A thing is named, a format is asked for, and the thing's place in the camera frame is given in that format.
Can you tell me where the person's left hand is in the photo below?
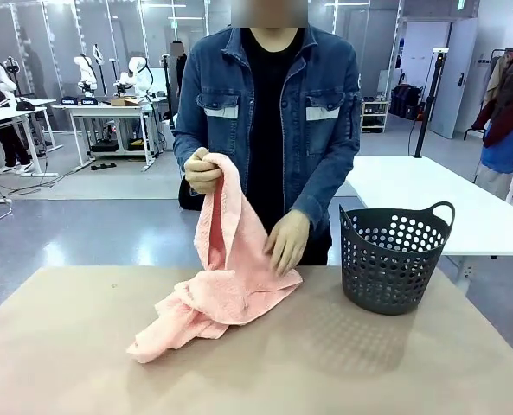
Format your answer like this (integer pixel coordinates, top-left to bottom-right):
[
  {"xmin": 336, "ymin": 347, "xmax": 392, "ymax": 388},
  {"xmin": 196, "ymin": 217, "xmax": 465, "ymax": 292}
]
[{"xmin": 262, "ymin": 210, "xmax": 312, "ymax": 277}]

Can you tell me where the person's right hand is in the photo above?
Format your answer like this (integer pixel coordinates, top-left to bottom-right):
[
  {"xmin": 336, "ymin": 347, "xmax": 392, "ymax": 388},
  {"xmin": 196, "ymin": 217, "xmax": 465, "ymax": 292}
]
[{"xmin": 183, "ymin": 146, "xmax": 225, "ymax": 195}]

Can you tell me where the pink herringbone towel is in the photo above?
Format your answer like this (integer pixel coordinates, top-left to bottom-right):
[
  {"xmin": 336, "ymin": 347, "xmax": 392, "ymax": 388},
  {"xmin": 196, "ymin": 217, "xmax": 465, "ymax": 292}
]
[{"xmin": 125, "ymin": 151, "xmax": 304, "ymax": 365}]

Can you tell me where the person's right denim forearm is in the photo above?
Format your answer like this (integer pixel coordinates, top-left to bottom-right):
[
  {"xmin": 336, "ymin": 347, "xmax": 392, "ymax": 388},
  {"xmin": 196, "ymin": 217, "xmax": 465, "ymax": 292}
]
[{"xmin": 172, "ymin": 124, "xmax": 209, "ymax": 174}]

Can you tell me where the person's left denim forearm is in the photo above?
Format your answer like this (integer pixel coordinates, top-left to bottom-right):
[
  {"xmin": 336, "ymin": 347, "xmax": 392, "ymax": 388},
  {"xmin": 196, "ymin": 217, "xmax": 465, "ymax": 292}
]
[{"xmin": 288, "ymin": 133, "xmax": 363, "ymax": 233}]

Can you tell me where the black bag behind person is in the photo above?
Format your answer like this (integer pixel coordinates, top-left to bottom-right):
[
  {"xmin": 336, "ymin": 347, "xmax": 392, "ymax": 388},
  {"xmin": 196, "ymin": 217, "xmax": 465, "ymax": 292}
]
[{"xmin": 177, "ymin": 175, "xmax": 205, "ymax": 212}]

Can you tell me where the thin black stand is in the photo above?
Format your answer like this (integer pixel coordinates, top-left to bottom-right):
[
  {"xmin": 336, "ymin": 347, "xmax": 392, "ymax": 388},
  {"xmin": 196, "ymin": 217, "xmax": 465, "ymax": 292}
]
[{"xmin": 159, "ymin": 54, "xmax": 175, "ymax": 131}]

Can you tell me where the person in denim jacket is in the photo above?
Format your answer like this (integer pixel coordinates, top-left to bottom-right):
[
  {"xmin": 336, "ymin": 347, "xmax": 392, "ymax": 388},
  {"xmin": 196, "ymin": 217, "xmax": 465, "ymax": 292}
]
[{"xmin": 172, "ymin": 0, "xmax": 363, "ymax": 267}]

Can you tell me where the black case under desk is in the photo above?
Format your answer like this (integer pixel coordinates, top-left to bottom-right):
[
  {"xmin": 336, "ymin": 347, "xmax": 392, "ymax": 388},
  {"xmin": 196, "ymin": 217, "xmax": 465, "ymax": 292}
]
[{"xmin": 89, "ymin": 137, "xmax": 119, "ymax": 153}]

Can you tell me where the background person in black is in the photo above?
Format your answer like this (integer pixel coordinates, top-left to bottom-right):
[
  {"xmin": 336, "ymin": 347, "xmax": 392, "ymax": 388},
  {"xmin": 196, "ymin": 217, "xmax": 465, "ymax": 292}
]
[{"xmin": 169, "ymin": 40, "xmax": 189, "ymax": 100}]

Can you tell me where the white desk with robots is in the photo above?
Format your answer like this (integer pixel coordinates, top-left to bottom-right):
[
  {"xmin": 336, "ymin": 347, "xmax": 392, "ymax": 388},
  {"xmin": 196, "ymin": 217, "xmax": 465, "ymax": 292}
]
[{"xmin": 52, "ymin": 101, "xmax": 169, "ymax": 172}]

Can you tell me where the dark grey perforated basket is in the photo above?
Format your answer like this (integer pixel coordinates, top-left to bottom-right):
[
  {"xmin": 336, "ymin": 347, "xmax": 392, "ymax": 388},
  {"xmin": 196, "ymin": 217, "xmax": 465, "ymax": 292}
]
[{"xmin": 338, "ymin": 201, "xmax": 456, "ymax": 316}]

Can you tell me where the large white table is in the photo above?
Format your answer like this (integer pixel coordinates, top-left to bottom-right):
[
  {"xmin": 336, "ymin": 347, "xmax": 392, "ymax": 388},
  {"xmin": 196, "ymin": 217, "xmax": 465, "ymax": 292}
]
[{"xmin": 337, "ymin": 155, "xmax": 513, "ymax": 286}]

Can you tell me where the white shoe shelf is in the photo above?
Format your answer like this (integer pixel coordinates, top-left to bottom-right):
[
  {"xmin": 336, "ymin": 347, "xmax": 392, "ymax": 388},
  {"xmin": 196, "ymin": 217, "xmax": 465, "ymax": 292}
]
[{"xmin": 360, "ymin": 99, "xmax": 390, "ymax": 134}]

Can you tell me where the black luggage bag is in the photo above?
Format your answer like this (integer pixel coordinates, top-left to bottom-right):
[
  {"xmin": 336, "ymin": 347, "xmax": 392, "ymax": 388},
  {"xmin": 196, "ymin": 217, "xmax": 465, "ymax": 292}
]
[{"xmin": 389, "ymin": 85, "xmax": 424, "ymax": 121}]

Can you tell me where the background person with black trousers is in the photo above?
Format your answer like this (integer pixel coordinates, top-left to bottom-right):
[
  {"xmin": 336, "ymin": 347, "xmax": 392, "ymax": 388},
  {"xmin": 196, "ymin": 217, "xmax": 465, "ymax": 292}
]
[{"xmin": 0, "ymin": 123, "xmax": 35, "ymax": 176}]

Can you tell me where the black tripod pole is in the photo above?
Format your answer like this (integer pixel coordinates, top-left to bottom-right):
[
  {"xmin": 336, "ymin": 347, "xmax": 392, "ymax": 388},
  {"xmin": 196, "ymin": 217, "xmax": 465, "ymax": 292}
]
[{"xmin": 413, "ymin": 48, "xmax": 450, "ymax": 159}]

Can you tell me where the white side desk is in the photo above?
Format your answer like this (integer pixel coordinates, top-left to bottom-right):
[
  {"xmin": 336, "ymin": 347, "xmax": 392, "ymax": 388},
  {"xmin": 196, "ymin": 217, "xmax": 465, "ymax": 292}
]
[{"xmin": 0, "ymin": 98, "xmax": 65, "ymax": 178}]

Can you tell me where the white open door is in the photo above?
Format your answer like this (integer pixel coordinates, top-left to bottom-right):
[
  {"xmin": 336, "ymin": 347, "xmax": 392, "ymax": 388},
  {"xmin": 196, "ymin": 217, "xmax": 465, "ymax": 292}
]
[{"xmin": 428, "ymin": 16, "xmax": 478, "ymax": 139}]

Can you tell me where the blue hanging garment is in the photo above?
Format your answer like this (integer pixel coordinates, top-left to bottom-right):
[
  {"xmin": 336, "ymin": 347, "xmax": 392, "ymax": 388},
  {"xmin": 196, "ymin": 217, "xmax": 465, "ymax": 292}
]
[{"xmin": 480, "ymin": 123, "xmax": 513, "ymax": 174}]

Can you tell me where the beige hanging coat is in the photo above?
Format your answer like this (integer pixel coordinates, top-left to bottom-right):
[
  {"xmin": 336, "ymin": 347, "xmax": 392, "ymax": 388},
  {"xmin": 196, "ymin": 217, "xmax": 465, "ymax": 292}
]
[{"xmin": 483, "ymin": 54, "xmax": 512, "ymax": 109}]

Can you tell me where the dark maroon jacket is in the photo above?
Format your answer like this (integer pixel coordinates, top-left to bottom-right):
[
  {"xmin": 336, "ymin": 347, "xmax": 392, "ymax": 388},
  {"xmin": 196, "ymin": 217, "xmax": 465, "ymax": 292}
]
[{"xmin": 471, "ymin": 51, "xmax": 513, "ymax": 148}]

